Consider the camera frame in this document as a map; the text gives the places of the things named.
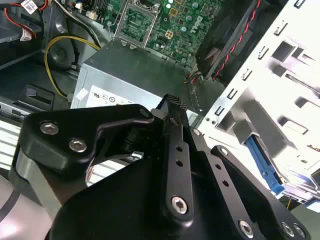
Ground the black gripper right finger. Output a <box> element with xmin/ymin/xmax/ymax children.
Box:
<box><xmin>184</xmin><ymin>111</ymin><xmax>312</xmax><ymax>240</ymax></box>

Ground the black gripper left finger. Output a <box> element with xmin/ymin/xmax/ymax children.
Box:
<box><xmin>9</xmin><ymin>93</ymin><xmax>196</xmax><ymax>224</ymax></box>

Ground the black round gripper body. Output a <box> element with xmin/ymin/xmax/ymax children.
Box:
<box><xmin>48</xmin><ymin>149</ymin><xmax>315</xmax><ymax>240</ymax></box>

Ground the hard disk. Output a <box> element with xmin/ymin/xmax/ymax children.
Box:
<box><xmin>243</xmin><ymin>138</ymin><xmax>320</xmax><ymax>208</ymax></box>

